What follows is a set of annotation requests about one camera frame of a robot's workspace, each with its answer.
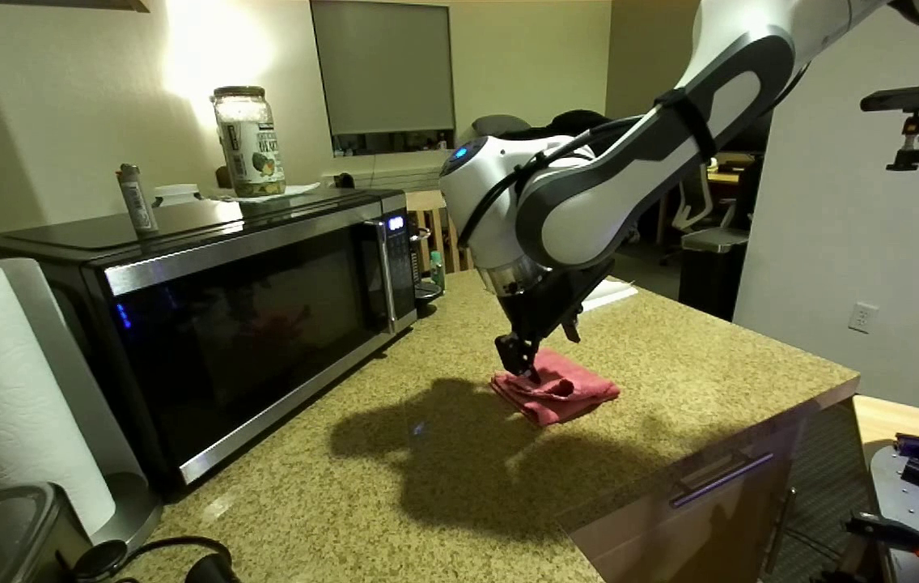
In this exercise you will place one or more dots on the white folded paper sheet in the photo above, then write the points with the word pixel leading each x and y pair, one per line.
pixel 611 291

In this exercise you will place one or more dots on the grey bag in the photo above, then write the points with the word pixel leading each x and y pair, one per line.
pixel 495 123

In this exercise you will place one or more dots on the white paper towel roll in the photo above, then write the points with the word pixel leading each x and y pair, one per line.
pixel 6 398

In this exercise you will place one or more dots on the grey wall screen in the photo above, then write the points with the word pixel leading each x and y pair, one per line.
pixel 382 64

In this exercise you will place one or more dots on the small clear plastic bottle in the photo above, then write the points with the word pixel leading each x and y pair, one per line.
pixel 434 270

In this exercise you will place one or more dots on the grey office chair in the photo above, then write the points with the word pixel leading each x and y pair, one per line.
pixel 714 197

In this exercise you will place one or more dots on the white wall outlet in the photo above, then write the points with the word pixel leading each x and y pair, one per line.
pixel 862 317

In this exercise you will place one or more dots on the glass jar with lid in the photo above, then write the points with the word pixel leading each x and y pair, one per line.
pixel 251 148

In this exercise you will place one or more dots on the wooden slat chair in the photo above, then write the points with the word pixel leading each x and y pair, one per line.
pixel 427 231

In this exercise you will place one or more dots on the black camera on mount arm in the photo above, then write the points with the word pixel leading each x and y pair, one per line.
pixel 917 97

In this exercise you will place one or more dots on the small white object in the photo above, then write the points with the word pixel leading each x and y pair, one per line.
pixel 177 194

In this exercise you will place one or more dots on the pink cloth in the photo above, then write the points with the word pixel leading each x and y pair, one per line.
pixel 566 393

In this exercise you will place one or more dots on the dark picture frame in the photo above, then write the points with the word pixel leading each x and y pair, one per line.
pixel 49 4

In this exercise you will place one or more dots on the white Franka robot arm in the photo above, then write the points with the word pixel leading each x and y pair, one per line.
pixel 611 183

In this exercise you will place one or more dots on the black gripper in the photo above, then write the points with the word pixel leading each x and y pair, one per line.
pixel 541 303

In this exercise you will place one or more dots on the small grey shaker bottle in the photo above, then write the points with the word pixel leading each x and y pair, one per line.
pixel 138 197

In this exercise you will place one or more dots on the brown counter cabinet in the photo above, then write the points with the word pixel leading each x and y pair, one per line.
pixel 696 520

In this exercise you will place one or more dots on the black steel microwave oven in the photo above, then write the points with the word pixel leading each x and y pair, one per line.
pixel 245 325

